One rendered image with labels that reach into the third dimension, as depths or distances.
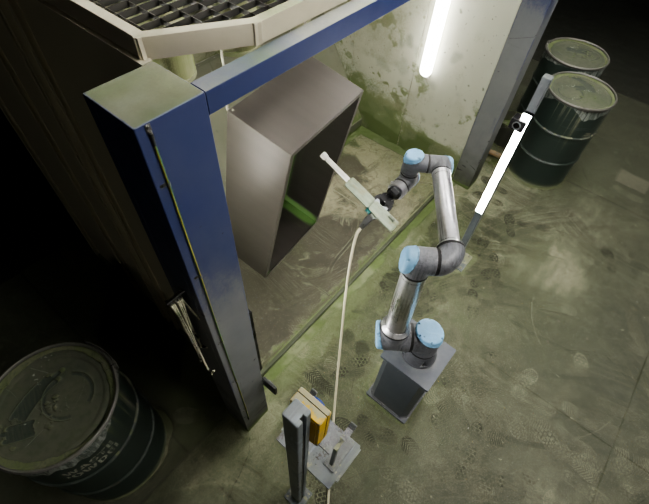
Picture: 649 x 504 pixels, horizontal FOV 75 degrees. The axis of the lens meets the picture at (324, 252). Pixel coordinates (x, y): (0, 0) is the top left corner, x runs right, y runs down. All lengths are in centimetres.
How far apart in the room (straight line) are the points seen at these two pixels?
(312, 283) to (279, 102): 165
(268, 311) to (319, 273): 51
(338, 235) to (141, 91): 274
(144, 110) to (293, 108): 114
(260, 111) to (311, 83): 33
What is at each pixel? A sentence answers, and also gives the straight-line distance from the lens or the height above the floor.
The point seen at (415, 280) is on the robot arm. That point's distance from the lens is 178.
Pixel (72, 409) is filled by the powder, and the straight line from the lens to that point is 228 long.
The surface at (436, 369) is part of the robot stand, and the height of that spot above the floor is 64.
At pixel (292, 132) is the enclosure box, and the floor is 165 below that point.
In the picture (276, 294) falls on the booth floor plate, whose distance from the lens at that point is 324.
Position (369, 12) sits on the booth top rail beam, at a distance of 140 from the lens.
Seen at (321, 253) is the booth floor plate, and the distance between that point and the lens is 346.
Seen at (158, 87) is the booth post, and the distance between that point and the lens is 104.
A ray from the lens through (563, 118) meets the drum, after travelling 421.
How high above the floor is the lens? 282
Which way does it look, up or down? 53 degrees down
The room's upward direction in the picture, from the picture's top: 4 degrees clockwise
